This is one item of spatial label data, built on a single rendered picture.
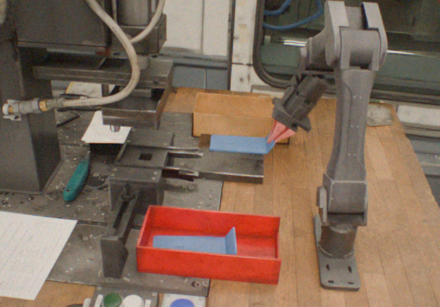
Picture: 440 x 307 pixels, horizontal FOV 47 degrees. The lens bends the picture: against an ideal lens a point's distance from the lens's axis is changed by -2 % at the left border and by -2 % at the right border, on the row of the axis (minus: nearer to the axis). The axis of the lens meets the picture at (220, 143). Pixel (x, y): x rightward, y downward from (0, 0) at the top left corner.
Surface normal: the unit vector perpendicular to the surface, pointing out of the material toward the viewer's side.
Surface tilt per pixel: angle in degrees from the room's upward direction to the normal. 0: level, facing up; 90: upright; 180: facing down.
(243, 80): 90
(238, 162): 0
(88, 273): 0
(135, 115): 90
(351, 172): 71
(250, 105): 90
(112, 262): 90
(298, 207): 0
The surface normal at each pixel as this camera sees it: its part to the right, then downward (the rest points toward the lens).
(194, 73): -0.14, 0.51
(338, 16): 0.05, -0.55
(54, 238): 0.04, -0.86
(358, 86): 0.04, 0.20
